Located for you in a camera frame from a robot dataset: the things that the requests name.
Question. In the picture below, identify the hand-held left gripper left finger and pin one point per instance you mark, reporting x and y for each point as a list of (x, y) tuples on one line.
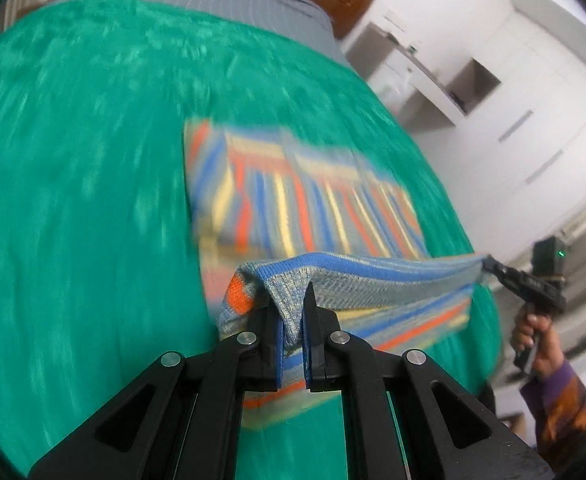
[(274, 360)]

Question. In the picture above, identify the striped knit sweater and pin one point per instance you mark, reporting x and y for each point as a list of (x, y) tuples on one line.
[(323, 200)]

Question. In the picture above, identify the person's right hand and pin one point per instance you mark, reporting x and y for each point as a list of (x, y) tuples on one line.
[(545, 350)]

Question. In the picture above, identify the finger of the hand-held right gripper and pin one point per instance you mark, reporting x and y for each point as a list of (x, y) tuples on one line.
[(503, 272)]

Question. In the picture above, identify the white wardrobe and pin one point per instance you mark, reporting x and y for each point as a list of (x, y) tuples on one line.
[(548, 110)]

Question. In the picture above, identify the white desk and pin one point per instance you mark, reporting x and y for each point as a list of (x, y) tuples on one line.
[(423, 85)]

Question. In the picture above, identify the green blanket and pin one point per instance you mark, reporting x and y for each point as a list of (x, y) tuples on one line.
[(73, 210)]

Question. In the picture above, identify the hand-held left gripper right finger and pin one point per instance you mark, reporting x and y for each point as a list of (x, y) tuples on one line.
[(309, 365)]

